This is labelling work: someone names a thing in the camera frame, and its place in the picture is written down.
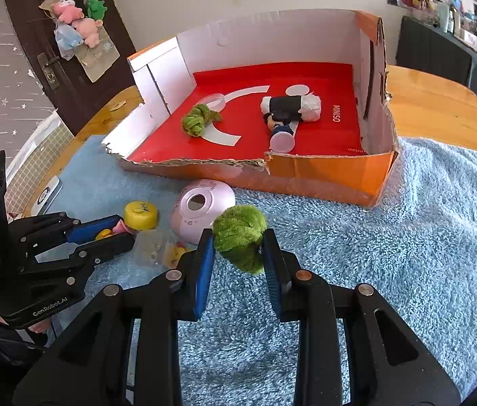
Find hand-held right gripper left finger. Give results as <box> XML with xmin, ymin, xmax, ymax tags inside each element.
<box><xmin>12</xmin><ymin>228</ymin><xmax>216</xmax><ymax>406</ymax></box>

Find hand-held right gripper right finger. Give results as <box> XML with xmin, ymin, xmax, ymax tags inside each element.
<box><xmin>262</xmin><ymin>228</ymin><xmax>461</xmax><ymax>406</ymax></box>

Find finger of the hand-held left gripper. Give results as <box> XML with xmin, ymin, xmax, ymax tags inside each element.
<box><xmin>8</xmin><ymin>212</ymin><xmax>126</xmax><ymax>258</ymax></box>
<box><xmin>23</xmin><ymin>233</ymin><xmax>135</xmax><ymax>288</ymax></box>

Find small pink and yellow doll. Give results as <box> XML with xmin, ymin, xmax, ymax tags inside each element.
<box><xmin>95</xmin><ymin>221</ymin><xmax>138</xmax><ymax>242</ymax></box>

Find small yellow figurine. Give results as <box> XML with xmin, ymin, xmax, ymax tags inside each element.
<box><xmin>163</xmin><ymin>241</ymin><xmax>188</xmax><ymax>265</ymax></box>

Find clear plastic container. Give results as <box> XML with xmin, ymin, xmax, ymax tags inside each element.
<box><xmin>130</xmin><ymin>230</ymin><xmax>175</xmax><ymax>269</ymax></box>

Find yellow lid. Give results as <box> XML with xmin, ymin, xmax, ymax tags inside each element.
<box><xmin>124</xmin><ymin>200</ymin><xmax>160</xmax><ymax>231</ymax></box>

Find green knitted ball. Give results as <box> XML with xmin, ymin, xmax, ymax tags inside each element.
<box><xmin>180</xmin><ymin>104</ymin><xmax>222</xmax><ymax>138</ymax></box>
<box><xmin>212</xmin><ymin>205</ymin><xmax>268</xmax><ymax>275</ymax></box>

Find pink round toy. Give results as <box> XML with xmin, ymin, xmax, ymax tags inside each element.
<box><xmin>170</xmin><ymin>179</ymin><xmax>236</xmax><ymax>245</ymax></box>

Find orange cardboard box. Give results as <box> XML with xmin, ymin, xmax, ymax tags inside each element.
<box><xmin>102</xmin><ymin>8</ymin><xmax>400</xmax><ymax>208</ymax></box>

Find black-haired blue figurine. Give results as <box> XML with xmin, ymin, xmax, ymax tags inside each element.
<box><xmin>265</xmin><ymin>110</ymin><xmax>302</xmax><ymax>154</ymax></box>

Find black roll with white tissue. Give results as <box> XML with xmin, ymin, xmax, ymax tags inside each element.
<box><xmin>261</xmin><ymin>93</ymin><xmax>321</xmax><ymax>124</ymax></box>

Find clear round dish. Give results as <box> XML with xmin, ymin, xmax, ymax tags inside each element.
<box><xmin>198</xmin><ymin>93</ymin><xmax>227</xmax><ymax>113</ymax></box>

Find person's left forearm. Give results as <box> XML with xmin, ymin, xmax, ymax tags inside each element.
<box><xmin>0</xmin><ymin>315</ymin><xmax>53</xmax><ymax>390</ymax></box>

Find white flat device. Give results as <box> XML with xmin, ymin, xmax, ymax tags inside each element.
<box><xmin>33</xmin><ymin>176</ymin><xmax>61</xmax><ymax>216</ymax></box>

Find white grid panel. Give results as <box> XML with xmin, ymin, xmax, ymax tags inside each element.
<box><xmin>4</xmin><ymin>110</ymin><xmax>74</xmax><ymax>221</ymax></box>

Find blue fluffy towel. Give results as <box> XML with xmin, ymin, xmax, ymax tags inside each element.
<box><xmin>31</xmin><ymin>135</ymin><xmax>477</xmax><ymax>406</ymax></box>

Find dark wooden door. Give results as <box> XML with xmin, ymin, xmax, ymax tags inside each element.
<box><xmin>0</xmin><ymin>0</ymin><xmax>138</xmax><ymax>134</ymax></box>

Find blue plastic bag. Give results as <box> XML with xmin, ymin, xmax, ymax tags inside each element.
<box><xmin>54</xmin><ymin>23</ymin><xmax>85</xmax><ymax>61</ymax></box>

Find pink plush toy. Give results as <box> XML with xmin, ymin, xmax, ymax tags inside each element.
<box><xmin>71</xmin><ymin>17</ymin><xmax>104</xmax><ymax>48</ymax></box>
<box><xmin>51</xmin><ymin>0</ymin><xmax>79</xmax><ymax>24</ymax></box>

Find green plush toy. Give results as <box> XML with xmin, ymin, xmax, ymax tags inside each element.
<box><xmin>84</xmin><ymin>0</ymin><xmax>108</xmax><ymax>22</ymax></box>

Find dark cloth covered side table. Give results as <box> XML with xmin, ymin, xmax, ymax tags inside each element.
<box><xmin>396</xmin><ymin>16</ymin><xmax>477</xmax><ymax>121</ymax></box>

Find clutter of bottles and boxes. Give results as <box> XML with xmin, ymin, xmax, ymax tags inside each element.
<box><xmin>430</xmin><ymin>0</ymin><xmax>477</xmax><ymax>70</ymax></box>

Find metal door handle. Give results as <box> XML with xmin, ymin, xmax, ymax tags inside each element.
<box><xmin>37</xmin><ymin>53</ymin><xmax>62</xmax><ymax>91</ymax></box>

